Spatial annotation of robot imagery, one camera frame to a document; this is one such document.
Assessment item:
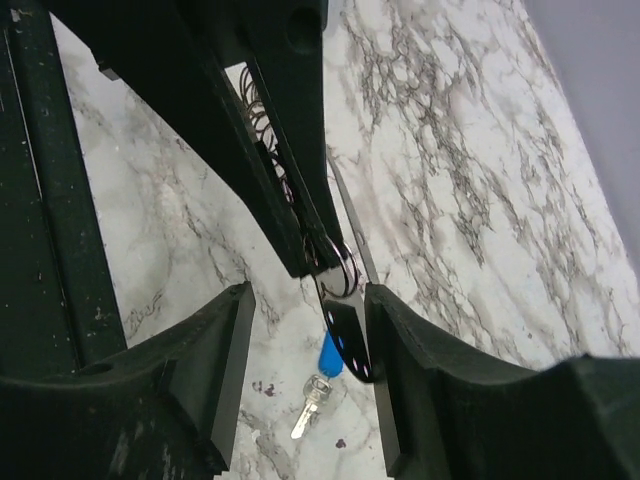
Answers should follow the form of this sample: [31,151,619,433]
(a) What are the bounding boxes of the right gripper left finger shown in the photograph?
[1,282,256,479]

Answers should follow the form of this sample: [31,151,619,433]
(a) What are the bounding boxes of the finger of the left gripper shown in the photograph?
[176,1,345,273]
[47,1,309,278]

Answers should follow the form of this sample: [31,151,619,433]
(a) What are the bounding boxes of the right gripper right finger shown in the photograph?
[365,285,639,479]

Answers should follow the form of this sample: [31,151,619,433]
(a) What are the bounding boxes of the blue tagged key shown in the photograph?
[290,332,343,440]

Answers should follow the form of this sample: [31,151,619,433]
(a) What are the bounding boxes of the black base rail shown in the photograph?
[1,1,126,379]

